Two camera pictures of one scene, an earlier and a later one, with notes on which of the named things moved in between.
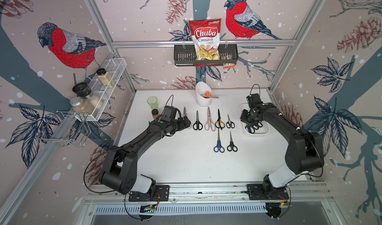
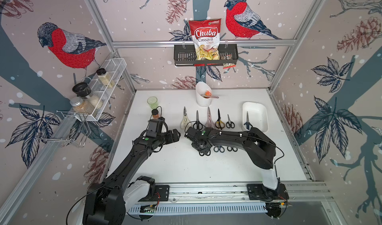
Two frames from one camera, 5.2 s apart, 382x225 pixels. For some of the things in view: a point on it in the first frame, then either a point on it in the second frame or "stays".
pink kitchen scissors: x=209 y=124 stays
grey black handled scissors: x=232 y=147 stays
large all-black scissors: x=259 y=121 → x=202 y=153
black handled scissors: x=230 y=124 stays
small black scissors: x=197 y=125 stays
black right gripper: x=243 y=120 → x=193 y=145
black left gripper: x=182 y=124 → x=170 y=138
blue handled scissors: x=219 y=147 stays
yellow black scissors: x=219 y=124 stays
